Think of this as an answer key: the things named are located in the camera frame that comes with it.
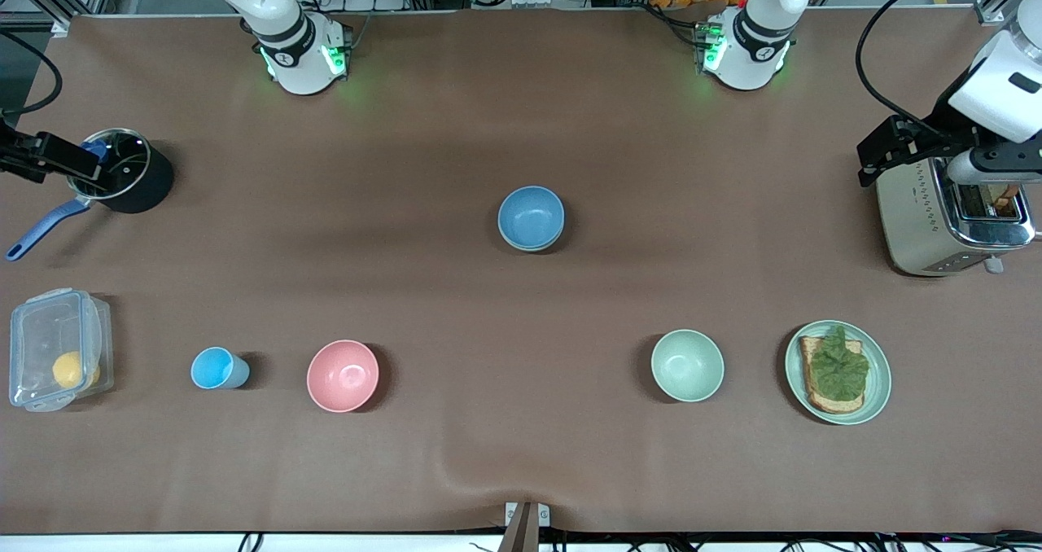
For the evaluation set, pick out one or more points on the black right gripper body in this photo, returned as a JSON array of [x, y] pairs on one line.
[[16, 158]]

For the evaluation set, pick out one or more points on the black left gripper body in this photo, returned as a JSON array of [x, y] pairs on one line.
[[949, 125]]

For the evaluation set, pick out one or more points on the blue bowl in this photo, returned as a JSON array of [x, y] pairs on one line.
[[531, 214]]

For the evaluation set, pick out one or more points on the pale green bowl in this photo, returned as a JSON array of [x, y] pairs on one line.
[[688, 365], [530, 248]]

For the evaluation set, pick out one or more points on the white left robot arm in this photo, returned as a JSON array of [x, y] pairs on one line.
[[753, 55]]

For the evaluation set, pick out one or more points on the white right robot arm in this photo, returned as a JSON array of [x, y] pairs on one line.
[[297, 55]]

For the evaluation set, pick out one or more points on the pink bowl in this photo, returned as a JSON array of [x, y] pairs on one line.
[[343, 376]]

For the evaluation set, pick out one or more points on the beige metal toaster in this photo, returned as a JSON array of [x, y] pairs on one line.
[[912, 218]]

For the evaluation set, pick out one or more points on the glass lid with blue knob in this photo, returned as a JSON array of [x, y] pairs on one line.
[[126, 165]]

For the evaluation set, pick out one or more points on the brown toast slice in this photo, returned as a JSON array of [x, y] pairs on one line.
[[1008, 198]]

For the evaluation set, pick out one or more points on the clear plastic lidded container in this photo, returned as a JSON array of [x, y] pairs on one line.
[[41, 332]]

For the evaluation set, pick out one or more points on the yellow lemon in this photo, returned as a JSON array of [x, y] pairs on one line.
[[72, 370]]

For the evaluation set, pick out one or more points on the green lettuce leaf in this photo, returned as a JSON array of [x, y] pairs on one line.
[[838, 369]]

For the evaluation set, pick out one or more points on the pale green plate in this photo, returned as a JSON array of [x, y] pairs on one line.
[[879, 381]]

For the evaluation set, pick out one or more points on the blue plastic cup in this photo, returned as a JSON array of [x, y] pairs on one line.
[[213, 369]]

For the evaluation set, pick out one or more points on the toasted bread slice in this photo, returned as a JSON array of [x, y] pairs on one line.
[[826, 405]]

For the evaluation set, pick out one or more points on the brown table mat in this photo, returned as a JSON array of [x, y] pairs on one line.
[[521, 373]]

